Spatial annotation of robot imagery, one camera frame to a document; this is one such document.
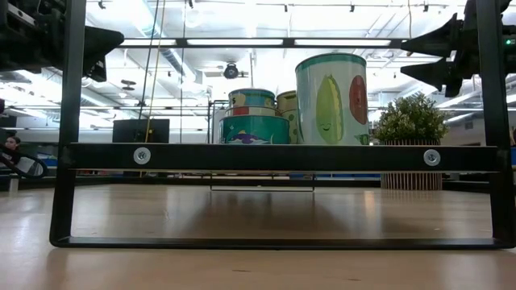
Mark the tall tan-sided tin can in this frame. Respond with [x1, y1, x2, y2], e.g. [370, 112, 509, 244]
[276, 89, 298, 113]

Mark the tall corn and tomato can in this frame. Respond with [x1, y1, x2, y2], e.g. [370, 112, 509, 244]
[294, 52, 370, 146]

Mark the black monitor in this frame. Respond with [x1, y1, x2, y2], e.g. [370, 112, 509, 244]
[111, 118, 171, 144]

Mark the potted green plant, ribbed pot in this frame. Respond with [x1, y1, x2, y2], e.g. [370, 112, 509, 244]
[372, 92, 452, 192]

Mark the person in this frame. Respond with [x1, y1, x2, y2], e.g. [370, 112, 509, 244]
[2, 135, 22, 153]

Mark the black overhead bar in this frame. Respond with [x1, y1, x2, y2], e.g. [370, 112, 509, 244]
[116, 37, 408, 49]

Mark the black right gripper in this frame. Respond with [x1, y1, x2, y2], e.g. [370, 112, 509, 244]
[399, 0, 479, 98]

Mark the yellow hanging cable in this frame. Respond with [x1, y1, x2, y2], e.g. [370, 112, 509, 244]
[139, 0, 167, 178]

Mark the black round ceiling fixture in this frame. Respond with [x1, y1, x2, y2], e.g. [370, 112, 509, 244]
[223, 62, 240, 81]

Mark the black aluminium table frame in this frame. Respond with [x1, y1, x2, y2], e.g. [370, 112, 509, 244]
[0, 176, 516, 193]

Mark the short red-banded tin can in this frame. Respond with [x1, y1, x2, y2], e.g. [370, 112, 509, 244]
[223, 105, 281, 118]

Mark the black cable loop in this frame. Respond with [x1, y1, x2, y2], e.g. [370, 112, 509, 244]
[0, 147, 50, 180]

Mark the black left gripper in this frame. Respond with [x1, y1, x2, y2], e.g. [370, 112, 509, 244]
[0, 0, 126, 84]

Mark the black hanging cable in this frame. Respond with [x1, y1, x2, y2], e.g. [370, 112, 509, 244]
[138, 0, 161, 120]

